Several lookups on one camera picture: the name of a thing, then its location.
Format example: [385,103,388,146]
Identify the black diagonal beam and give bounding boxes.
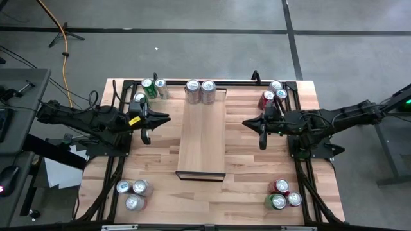
[22,133,88,171]

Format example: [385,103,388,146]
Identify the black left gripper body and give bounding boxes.
[123,101,152,146]

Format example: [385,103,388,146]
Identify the silver edge bracket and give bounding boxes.
[101,224,139,231]
[281,225,319,231]

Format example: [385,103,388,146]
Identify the green soda can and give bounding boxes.
[263,192,288,211]
[133,92,149,105]
[141,78,159,99]

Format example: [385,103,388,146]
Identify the black tripod stand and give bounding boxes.
[48,21,86,49]

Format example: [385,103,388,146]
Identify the orange floor cable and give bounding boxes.
[35,0,72,100]

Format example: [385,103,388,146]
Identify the slim silver blue can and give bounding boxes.
[275,89,289,103]
[116,180,133,195]
[154,78,170,99]

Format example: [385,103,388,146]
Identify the black metal table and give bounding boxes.
[353,83,411,187]

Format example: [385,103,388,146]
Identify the black aluminium table frame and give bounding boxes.
[73,78,346,227]

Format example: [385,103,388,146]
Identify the wooden shelf black metal frame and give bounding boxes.
[175,85,228,183]

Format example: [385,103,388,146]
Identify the white paper sheets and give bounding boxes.
[43,144,89,190]

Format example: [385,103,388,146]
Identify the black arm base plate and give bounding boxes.
[287,133,346,160]
[85,136,133,158]

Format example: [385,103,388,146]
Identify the metal hand tool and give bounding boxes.
[14,80,37,97]

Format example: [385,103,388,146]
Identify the red Coca-Cola can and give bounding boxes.
[257,89,276,110]

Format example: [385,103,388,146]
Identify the black computer mouse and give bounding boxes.
[0,165,21,197]

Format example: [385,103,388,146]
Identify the dark keyboard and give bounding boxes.
[0,108,14,144]

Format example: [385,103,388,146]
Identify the grey side table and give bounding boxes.
[0,151,35,227]
[0,67,52,155]

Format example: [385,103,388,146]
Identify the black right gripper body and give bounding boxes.
[259,106,286,151]

